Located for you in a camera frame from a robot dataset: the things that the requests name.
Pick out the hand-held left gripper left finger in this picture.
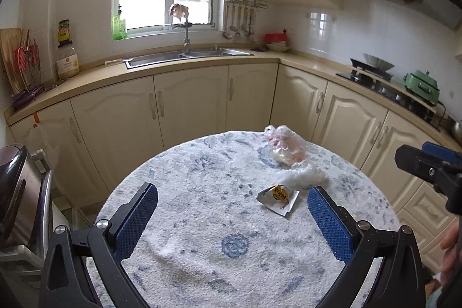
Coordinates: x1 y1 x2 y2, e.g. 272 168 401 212
39 182 159 308

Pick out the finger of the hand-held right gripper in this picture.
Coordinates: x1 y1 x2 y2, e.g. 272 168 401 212
422 141 462 166
394 145 462 214

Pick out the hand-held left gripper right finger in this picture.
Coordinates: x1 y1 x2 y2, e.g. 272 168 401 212
307 185 426 308

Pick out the clear plastic film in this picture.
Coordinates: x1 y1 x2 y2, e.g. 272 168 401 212
276 164 329 190

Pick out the silver yellow snack wrapper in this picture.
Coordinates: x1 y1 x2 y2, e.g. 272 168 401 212
257 184 300 217

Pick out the clear bag with food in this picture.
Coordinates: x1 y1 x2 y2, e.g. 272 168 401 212
263 125 307 169

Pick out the person's right hand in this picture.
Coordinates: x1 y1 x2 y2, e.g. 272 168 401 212
440 221 462 284

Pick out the metal pot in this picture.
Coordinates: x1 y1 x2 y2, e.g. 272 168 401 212
446 117 462 147

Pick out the cream cabinet door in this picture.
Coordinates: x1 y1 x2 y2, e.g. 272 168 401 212
227 63 279 132
313 81 390 168
360 110 446 211
11 102 111 208
273 64 328 143
70 75 163 186
153 70 230 150

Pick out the cream cabinet drawer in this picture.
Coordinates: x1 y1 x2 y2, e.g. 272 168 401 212
395 180 457 222
406 212 459 258

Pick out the green electric pot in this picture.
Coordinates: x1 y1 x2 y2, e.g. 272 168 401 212
403 70 442 105

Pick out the black gas stove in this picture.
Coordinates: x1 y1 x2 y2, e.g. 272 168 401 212
336 58 443 130

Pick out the round table with patterned cloth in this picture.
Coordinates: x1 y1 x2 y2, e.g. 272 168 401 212
88 129 403 308

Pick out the metal wok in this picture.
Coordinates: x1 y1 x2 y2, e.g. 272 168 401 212
363 53 396 72

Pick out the black steel appliance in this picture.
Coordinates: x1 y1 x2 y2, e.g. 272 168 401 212
0 144 44 248

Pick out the stainless steel sink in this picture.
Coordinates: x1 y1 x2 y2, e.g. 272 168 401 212
124 47 255 69

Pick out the dark purple tray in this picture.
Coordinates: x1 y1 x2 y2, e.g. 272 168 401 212
11 84 46 110

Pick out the clear jar with black lid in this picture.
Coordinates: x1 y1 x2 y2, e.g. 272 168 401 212
56 41 80 81

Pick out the red container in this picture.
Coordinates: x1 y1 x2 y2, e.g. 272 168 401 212
263 33 290 44

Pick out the metal faucet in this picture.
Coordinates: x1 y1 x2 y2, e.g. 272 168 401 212
169 21 194 55

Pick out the green dish soap bottle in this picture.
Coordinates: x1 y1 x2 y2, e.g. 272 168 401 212
112 5 128 42

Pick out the hanging metal ladle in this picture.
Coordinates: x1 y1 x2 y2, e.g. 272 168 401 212
248 7 259 43
241 5 250 38
231 4 242 42
222 3 232 40

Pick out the yellow label sauce bottle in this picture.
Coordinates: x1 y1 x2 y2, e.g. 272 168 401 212
58 18 71 43

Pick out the wooden cutting board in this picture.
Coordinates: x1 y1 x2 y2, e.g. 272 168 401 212
0 27 24 94

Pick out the brownish rag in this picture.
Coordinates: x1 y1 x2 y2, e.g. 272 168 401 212
169 3 190 23

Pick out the black power cable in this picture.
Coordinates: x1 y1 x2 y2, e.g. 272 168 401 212
434 102 447 130

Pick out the wire rack with red utensils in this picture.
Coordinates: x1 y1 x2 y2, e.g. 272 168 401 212
12 28 42 96

